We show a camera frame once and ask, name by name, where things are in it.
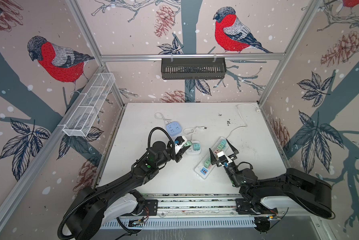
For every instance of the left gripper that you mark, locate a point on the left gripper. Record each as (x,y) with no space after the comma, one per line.
(178,155)

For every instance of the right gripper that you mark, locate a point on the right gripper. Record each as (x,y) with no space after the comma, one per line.
(236,151)

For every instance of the white square power socket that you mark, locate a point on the white square power socket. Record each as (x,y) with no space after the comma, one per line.
(190,150)

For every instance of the teal plug adapter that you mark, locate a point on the teal plug adapter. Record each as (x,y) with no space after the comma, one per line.
(196,146)
(223,142)

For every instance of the blue square power socket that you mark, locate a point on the blue square power socket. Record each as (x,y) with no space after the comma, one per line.
(173,129)

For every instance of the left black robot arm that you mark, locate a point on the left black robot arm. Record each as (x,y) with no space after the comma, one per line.
(84,217)

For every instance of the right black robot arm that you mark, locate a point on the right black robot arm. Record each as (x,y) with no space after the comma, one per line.
(311,193)

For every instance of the white colourful power strip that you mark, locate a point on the white colourful power strip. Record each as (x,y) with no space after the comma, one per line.
(204,167)

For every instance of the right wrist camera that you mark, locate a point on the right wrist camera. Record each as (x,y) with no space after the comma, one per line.
(222,159)

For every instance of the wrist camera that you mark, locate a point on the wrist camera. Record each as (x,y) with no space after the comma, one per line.
(178,142)
(222,159)

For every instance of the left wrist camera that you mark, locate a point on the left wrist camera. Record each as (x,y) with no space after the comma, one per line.
(178,142)

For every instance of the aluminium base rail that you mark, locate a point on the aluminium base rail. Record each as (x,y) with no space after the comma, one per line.
(174,206)

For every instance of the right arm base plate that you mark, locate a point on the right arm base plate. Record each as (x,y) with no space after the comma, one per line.
(244,207)

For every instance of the white wire mesh shelf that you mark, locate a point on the white wire mesh shelf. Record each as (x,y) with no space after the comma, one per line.
(85,114)

